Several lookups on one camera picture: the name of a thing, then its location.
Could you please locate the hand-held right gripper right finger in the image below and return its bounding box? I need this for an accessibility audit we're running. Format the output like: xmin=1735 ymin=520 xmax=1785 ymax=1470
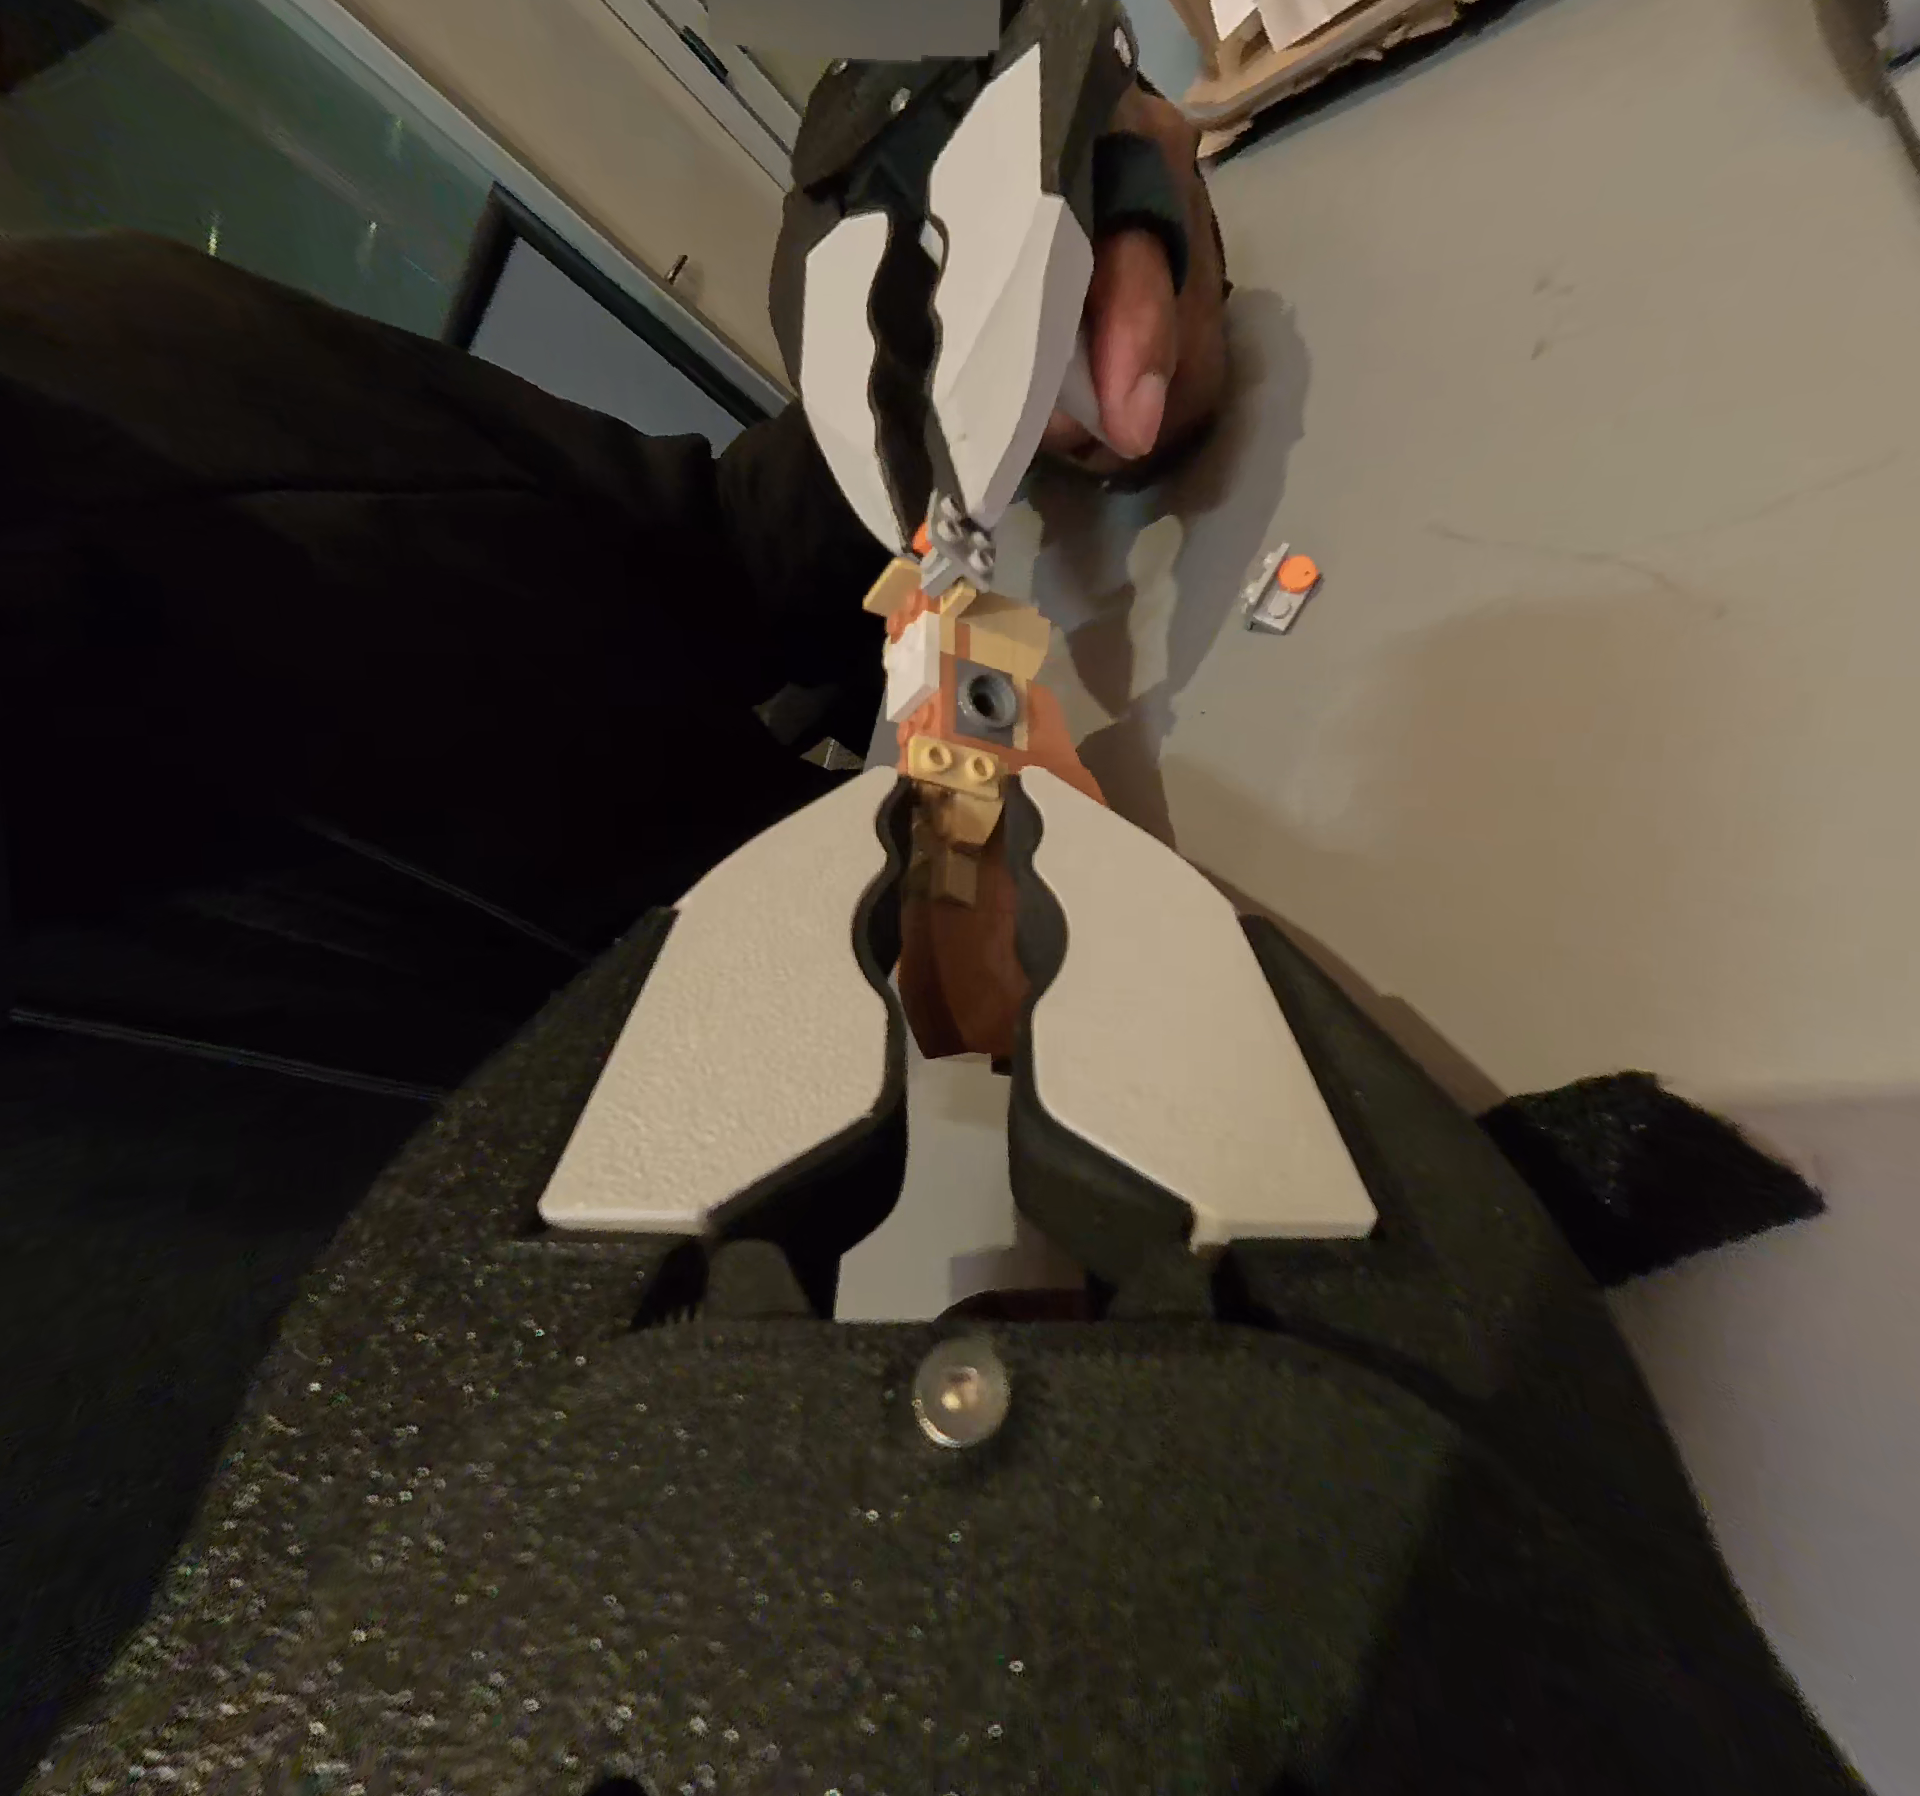
xmin=1009 ymin=765 xmax=1381 ymax=1248

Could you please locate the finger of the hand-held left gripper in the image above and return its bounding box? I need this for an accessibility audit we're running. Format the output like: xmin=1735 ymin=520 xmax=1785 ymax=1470
xmin=919 ymin=42 xmax=1094 ymax=531
xmin=801 ymin=206 xmax=939 ymax=548

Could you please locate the orange tan brick model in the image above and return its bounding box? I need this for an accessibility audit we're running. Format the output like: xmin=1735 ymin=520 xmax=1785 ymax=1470
xmin=862 ymin=557 xmax=1111 ymax=1070

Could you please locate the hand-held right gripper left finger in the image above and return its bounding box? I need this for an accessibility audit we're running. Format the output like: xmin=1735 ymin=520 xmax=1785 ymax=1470
xmin=537 ymin=774 xmax=909 ymax=1240

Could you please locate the small dark grey brick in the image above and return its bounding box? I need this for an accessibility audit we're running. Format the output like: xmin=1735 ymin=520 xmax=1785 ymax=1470
xmin=924 ymin=490 xmax=1002 ymax=595

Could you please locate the person's dark jacket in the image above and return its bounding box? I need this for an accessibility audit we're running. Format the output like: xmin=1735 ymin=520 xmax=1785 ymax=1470
xmin=0 ymin=236 xmax=887 ymax=1677

